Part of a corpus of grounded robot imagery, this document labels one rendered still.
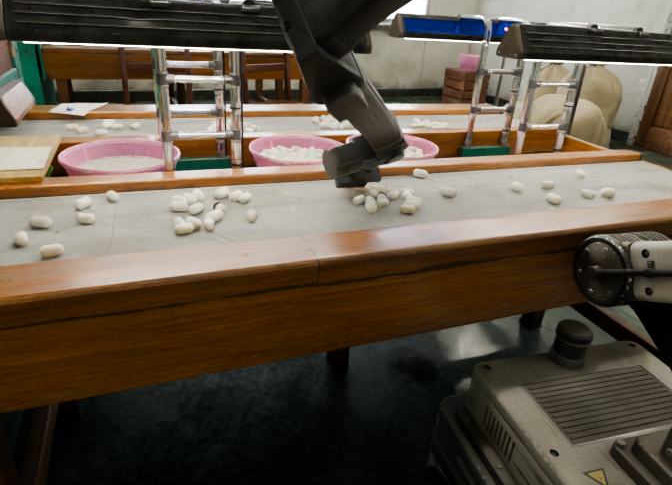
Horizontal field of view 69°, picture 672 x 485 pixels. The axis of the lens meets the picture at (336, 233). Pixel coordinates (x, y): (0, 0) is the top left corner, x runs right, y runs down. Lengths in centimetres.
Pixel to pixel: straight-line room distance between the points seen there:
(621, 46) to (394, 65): 579
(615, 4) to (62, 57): 519
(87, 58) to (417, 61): 476
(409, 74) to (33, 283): 674
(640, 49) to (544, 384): 85
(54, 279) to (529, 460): 80
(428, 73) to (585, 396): 660
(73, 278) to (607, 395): 96
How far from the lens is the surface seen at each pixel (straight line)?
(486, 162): 140
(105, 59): 363
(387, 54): 700
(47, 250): 87
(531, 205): 120
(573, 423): 102
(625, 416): 110
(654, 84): 587
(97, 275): 75
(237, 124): 114
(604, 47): 138
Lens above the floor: 112
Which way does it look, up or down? 25 degrees down
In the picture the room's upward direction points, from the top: 4 degrees clockwise
